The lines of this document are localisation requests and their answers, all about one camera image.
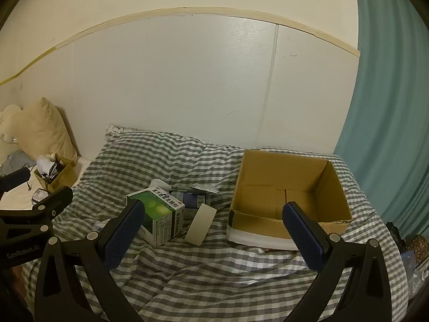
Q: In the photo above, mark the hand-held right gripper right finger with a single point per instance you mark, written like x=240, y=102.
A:
x=303, y=238

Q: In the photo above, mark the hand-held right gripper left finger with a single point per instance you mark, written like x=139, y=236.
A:
x=123, y=233

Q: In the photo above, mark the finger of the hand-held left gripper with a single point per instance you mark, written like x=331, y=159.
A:
x=40, y=216
x=15, y=178

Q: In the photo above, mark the green white medicine box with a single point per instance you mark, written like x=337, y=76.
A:
x=161, y=209

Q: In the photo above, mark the grey plastic hand tool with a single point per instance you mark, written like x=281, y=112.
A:
x=177, y=187

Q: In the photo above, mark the brown cardboard box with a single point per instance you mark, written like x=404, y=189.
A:
x=268, y=174

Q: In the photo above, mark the blue white ointment tube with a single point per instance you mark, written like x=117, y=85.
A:
x=191, y=201

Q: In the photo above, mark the beige masking tape roll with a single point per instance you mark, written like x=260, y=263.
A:
x=201, y=223

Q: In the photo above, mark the silver blister pack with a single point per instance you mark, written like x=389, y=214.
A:
x=204, y=187

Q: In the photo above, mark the grey cloth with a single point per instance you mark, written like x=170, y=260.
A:
x=16, y=161

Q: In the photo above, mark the small cluttered cardboard box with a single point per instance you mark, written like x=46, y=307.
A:
x=63, y=174

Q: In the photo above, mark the beige pillow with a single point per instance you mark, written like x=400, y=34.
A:
x=43, y=130

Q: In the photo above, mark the grey white checkered blanket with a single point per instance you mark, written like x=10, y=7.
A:
x=201, y=275

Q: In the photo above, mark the white patterned pillow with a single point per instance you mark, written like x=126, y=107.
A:
x=115, y=130

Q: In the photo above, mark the pineapple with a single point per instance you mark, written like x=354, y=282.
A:
x=417, y=246

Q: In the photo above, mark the teal curtain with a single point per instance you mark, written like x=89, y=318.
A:
x=385, y=107

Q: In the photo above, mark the beige wall trim strip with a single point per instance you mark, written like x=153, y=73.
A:
x=187, y=10

